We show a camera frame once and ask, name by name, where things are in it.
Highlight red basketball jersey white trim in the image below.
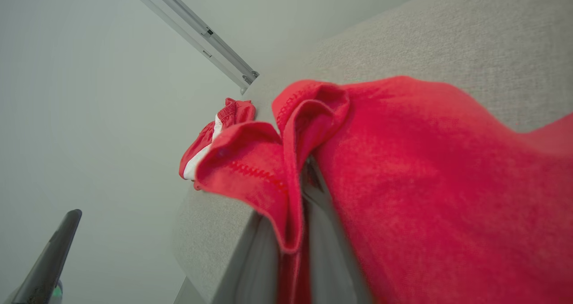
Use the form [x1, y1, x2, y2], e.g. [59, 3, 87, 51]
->
[195, 75, 573, 304]

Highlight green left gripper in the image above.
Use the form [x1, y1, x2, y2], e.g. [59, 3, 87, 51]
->
[13, 209, 83, 304]

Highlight grey aluminium partition post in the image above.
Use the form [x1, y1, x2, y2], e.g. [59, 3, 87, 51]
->
[119, 0, 260, 95]

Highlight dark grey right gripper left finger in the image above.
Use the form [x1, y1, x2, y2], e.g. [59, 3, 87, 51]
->
[219, 214, 281, 304]

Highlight red shorts white side stripes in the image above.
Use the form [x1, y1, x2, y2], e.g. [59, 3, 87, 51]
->
[179, 97, 257, 191]

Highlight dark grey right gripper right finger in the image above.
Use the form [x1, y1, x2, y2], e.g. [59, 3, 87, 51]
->
[304, 156, 372, 304]

